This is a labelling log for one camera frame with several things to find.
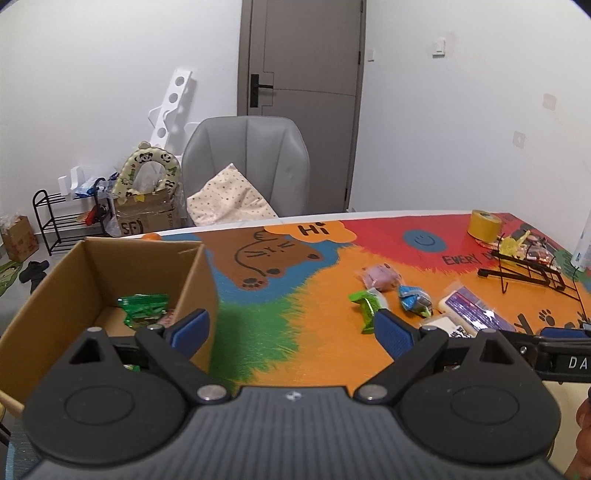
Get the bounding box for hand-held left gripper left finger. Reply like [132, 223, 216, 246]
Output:
[67, 308, 232, 407]

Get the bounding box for white spray bottle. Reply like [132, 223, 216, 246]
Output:
[570, 222, 591, 271]

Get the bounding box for small brown cardboard box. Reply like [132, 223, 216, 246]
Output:
[0, 215, 40, 261]

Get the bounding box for grey brown door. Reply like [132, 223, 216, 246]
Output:
[237, 0, 367, 213]

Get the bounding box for black white snack packet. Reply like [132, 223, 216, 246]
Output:
[422, 313, 476, 340]

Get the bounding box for white rack with holes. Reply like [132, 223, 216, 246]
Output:
[148, 68, 204, 153]

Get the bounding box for black slipper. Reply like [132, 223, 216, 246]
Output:
[19, 261, 49, 282]

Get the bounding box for grey upholstered chair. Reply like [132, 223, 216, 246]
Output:
[181, 116, 311, 227]

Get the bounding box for green round snack packet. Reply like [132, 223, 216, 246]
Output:
[348, 288, 389, 334]

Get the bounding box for green floor mat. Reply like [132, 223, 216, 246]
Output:
[0, 261, 21, 296]

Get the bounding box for pink round snack packet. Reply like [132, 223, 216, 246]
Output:
[356, 263, 402, 292]

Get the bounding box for blue plastic bag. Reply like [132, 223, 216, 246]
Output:
[76, 179, 109, 199]

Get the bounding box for black metal shoe rack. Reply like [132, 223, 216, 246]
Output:
[32, 182, 116, 256]

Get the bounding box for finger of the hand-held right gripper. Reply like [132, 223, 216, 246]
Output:
[501, 329, 542, 365]
[540, 326, 591, 341]

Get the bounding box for colourful printed table mat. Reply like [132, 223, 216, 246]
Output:
[141, 211, 591, 388]

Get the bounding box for purple snack packet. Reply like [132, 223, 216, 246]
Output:
[436, 286, 515, 335]

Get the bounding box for yellow small packets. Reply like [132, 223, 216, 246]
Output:
[496, 231, 532, 259]

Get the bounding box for yellow tape roll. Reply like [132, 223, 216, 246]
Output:
[467, 209, 503, 243]

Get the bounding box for cream dotted pillow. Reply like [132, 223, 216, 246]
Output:
[187, 162, 280, 227]

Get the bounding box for black wire stand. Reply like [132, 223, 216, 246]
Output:
[478, 249, 580, 301]

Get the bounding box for black door handle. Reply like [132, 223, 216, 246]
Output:
[249, 74, 274, 109]

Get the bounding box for colourful small packets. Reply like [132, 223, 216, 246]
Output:
[524, 235, 561, 268]

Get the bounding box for white plastic holder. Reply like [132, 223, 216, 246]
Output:
[58, 166, 88, 197]

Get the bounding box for inflatable panda ring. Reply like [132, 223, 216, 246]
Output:
[112, 141, 182, 199]

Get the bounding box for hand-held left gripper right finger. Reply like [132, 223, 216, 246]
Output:
[353, 308, 527, 407]

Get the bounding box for green foil snack packet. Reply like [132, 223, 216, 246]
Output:
[117, 293, 171, 329]

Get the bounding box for blue round snack packet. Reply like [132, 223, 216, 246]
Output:
[398, 285, 434, 318]

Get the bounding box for large printed cardboard carton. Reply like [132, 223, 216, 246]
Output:
[113, 189, 185, 237]

